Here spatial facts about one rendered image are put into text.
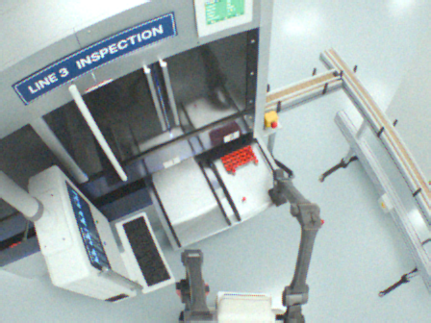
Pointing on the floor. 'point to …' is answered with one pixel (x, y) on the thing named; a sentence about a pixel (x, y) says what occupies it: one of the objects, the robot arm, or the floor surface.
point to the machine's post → (262, 65)
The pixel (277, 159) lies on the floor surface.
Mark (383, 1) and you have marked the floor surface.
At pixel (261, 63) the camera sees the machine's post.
